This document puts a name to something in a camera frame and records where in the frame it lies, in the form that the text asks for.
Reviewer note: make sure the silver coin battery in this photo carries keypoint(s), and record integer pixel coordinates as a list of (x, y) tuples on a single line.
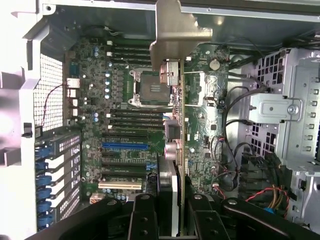
[(214, 64)]

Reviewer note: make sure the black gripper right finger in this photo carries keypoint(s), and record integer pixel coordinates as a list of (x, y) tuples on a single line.
[(205, 222)]

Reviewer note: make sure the white PCI slot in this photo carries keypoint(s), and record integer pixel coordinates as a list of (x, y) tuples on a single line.
[(120, 185)]

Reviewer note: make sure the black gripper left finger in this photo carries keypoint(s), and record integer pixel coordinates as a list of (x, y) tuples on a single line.
[(142, 220)]

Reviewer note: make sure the green motherboard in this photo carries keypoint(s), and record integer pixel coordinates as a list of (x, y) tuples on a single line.
[(92, 155)]

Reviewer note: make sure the blue expansion slot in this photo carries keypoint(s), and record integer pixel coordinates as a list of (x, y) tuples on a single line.
[(125, 146)]

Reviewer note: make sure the CPU socket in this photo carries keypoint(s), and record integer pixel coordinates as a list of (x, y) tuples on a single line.
[(147, 88)]

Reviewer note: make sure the perforated metal disk bay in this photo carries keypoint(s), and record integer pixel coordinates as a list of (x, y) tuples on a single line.
[(295, 112)]

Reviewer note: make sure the open dark PC case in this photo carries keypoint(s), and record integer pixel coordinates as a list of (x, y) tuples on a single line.
[(237, 30)]

